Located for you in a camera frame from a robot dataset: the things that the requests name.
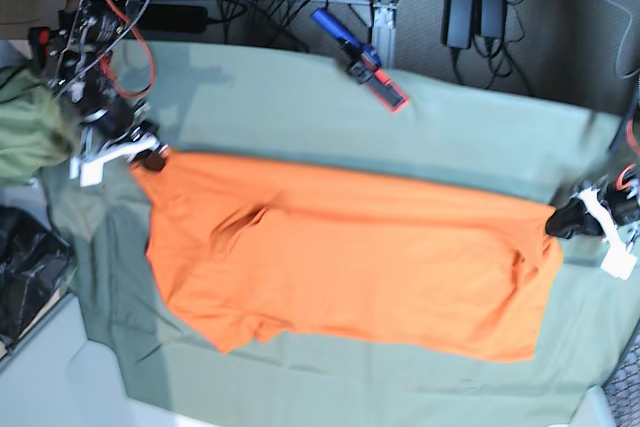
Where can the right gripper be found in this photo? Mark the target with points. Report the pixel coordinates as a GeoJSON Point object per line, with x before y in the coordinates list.
{"type": "Point", "coordinates": [119, 129]}

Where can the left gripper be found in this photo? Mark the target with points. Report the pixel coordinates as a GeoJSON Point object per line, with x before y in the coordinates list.
{"type": "Point", "coordinates": [619, 196]}

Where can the orange T-shirt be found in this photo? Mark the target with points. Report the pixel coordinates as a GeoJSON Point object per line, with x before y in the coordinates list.
{"type": "Point", "coordinates": [244, 249]}

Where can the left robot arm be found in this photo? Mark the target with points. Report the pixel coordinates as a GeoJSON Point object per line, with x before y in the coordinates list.
{"type": "Point", "coordinates": [624, 136]}

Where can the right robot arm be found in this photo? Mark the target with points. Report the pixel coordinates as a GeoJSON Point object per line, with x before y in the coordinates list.
{"type": "Point", "coordinates": [77, 60]}

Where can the olive green shirt pile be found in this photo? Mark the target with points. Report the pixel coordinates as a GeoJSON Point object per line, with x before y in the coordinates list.
{"type": "Point", "coordinates": [36, 131]}

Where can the black power brick left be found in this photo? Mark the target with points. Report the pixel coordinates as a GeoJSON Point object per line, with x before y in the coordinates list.
{"type": "Point", "coordinates": [175, 18]}

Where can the green table cloth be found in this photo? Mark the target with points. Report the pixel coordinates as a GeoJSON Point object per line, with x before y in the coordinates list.
{"type": "Point", "coordinates": [300, 107]}

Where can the black plastic bag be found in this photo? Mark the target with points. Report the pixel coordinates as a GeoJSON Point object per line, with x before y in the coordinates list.
{"type": "Point", "coordinates": [34, 263]}

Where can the blue clamp left edge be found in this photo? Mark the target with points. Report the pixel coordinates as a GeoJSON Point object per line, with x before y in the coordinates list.
{"type": "Point", "coordinates": [43, 40]}

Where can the blue clamp edge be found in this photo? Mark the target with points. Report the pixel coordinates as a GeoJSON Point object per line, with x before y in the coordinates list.
{"type": "Point", "coordinates": [43, 40]}
{"type": "Point", "coordinates": [364, 63]}

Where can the patterned mesh chair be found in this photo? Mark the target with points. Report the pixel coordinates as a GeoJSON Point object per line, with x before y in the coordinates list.
{"type": "Point", "coordinates": [622, 387]}

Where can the blue clamp centre edge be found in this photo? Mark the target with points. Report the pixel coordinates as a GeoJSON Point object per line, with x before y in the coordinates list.
{"type": "Point", "coordinates": [364, 63]}

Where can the black power adapter left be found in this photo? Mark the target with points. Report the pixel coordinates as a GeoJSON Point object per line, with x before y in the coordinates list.
{"type": "Point", "coordinates": [457, 23]}

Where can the black power adapter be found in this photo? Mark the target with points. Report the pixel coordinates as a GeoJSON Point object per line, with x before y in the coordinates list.
{"type": "Point", "coordinates": [492, 18]}
{"type": "Point", "coordinates": [457, 23]}

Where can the black power adapter right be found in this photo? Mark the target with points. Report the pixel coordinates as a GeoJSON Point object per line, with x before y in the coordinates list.
{"type": "Point", "coordinates": [492, 18]}

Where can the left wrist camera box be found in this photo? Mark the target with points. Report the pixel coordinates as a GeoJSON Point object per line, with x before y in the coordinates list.
{"type": "Point", "coordinates": [618, 263]}

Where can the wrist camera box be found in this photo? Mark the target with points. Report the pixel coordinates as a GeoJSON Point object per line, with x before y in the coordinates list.
{"type": "Point", "coordinates": [86, 172]}
{"type": "Point", "coordinates": [618, 263]}

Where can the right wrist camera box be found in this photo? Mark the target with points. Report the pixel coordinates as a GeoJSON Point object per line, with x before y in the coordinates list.
{"type": "Point", "coordinates": [86, 172]}

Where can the aluminium frame post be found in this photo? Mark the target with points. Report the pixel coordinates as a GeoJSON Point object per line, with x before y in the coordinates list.
{"type": "Point", "coordinates": [382, 31]}

